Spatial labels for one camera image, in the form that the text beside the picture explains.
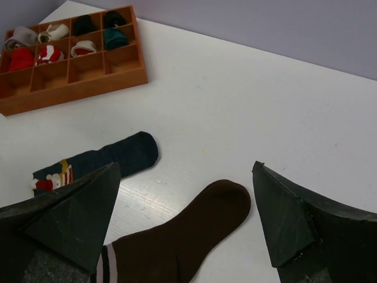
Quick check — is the brown striped sock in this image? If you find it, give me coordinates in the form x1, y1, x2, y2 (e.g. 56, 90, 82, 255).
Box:
88, 180, 252, 282

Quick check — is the red white striped sock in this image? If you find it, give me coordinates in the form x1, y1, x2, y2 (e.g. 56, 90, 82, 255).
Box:
35, 45, 65, 66

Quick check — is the orange wooden divided tray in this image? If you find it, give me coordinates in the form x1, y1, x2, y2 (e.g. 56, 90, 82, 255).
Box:
1, 6, 148, 116

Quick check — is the black rolled sock with white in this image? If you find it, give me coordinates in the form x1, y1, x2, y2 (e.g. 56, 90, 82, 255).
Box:
103, 11, 127, 28

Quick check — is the grey rolled sock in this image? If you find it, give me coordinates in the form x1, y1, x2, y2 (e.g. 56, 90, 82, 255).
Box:
4, 27, 38, 50

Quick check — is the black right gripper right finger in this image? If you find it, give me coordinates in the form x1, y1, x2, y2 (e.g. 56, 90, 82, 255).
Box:
252, 162, 376, 282

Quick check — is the white beige rolled sock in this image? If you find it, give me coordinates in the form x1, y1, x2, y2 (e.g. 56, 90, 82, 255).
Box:
38, 24, 70, 43

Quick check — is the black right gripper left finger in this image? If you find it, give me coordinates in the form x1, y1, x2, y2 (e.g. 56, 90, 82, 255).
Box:
1, 163, 121, 282

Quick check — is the white red rolled sock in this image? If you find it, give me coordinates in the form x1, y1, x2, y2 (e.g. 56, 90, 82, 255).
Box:
71, 40, 98, 58

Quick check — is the navy patterned sock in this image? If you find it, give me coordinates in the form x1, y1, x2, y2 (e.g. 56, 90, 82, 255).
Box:
31, 131, 158, 196

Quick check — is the teal rolled sock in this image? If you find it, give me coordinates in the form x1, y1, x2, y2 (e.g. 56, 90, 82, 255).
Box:
104, 28, 130, 50

